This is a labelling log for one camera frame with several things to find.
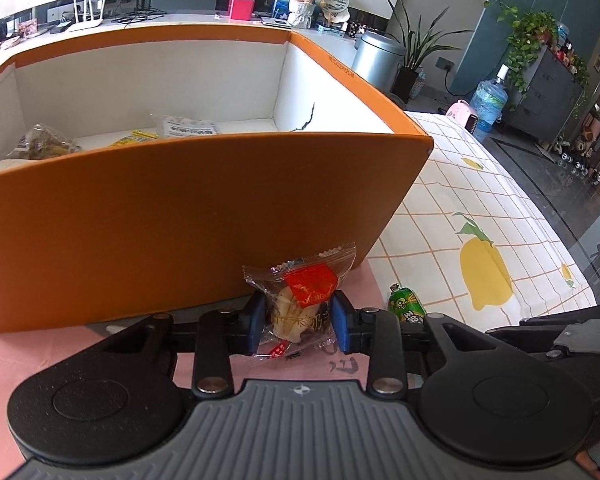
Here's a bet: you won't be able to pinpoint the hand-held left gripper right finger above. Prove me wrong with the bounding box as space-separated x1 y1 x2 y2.
331 292 504 402

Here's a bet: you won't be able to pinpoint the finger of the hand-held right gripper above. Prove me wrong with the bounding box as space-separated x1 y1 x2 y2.
519 304 600 335
484 327 561 362

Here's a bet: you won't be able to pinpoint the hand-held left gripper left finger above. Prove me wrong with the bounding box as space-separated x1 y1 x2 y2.
100 291 268 399

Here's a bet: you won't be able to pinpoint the clear red-label candy packet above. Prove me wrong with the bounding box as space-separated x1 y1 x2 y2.
242 241 357 361

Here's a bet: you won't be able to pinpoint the orange cardboard box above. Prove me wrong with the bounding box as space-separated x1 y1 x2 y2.
0 24 435 334

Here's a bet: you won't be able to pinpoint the pale green snack bag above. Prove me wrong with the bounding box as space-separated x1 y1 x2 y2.
150 113 222 140

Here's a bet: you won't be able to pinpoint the green candy packet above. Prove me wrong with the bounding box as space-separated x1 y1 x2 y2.
387 283 427 324

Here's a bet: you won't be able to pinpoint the yellow snack packet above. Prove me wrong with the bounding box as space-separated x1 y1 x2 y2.
108 129 159 147

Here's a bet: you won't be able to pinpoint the grey storage cabinet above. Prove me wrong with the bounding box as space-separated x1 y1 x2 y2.
502 44 587 144

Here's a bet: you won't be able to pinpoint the blue water bottle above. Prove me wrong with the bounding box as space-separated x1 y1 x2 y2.
468 63 510 134

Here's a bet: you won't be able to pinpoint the pink heater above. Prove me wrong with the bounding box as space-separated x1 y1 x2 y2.
444 99 483 134

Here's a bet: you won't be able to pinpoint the pink table mat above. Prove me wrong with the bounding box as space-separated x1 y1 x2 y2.
0 261 397 467

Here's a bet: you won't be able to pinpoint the silver trash can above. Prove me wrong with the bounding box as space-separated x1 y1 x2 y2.
350 29 407 92

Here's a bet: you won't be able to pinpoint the long-leaf plant in black pot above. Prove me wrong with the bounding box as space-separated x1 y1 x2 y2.
384 0 475 104

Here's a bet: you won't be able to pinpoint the white marble television cabinet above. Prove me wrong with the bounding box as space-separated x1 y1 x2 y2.
0 6 367 69

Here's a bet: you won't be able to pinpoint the hanging vine plant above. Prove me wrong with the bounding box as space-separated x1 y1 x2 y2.
462 0 592 108

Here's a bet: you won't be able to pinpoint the red square box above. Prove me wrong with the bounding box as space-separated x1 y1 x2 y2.
228 0 256 22

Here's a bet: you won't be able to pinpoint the teddy bear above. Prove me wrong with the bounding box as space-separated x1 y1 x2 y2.
285 0 323 29

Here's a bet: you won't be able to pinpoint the white router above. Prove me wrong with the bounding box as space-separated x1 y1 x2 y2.
67 0 105 32

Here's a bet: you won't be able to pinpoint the black cables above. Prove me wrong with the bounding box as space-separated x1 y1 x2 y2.
111 6 168 26

